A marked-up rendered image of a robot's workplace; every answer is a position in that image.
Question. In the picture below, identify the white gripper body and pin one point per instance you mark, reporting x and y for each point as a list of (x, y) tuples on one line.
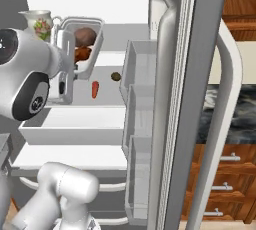
[(66, 52)]

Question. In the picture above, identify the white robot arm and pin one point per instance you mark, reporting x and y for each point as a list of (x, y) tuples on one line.
[(23, 74)]

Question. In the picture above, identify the clear tupperware with food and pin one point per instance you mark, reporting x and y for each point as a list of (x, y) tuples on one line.
[(95, 42)]

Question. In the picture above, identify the white fridge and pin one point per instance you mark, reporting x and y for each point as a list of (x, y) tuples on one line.
[(100, 7)]

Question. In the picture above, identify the white fridge crisper drawer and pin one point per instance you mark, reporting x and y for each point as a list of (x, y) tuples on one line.
[(76, 125)]

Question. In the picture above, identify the grey door bin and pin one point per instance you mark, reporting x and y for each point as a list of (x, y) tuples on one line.
[(140, 180), (141, 62), (141, 120)]

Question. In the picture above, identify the grey fridge door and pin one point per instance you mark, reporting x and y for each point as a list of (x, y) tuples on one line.
[(196, 84)]

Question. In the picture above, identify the white floral jug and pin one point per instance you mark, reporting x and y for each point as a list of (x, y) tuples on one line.
[(40, 24)]

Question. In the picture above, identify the orange carrot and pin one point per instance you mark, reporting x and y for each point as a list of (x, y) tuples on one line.
[(95, 89)]

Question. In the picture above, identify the small brown round food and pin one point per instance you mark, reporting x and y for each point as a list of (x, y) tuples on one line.
[(116, 76)]

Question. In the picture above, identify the grey freezer drawer front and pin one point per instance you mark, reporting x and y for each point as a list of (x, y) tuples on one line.
[(111, 202)]

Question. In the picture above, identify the wooden base cabinet drawers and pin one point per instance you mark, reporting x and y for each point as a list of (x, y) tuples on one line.
[(233, 174)]

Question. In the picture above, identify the wooden wall cabinet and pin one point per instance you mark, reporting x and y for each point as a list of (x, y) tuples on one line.
[(240, 4)]

